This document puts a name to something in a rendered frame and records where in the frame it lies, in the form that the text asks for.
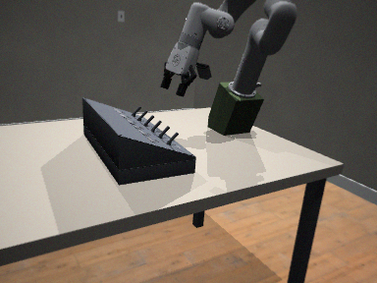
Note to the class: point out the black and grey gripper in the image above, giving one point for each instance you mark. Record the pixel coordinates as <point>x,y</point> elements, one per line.
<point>182,62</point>

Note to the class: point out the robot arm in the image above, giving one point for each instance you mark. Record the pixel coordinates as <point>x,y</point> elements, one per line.
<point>269,36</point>

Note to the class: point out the light grey switch panel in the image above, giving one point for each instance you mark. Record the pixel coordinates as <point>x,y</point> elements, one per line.
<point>131,147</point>

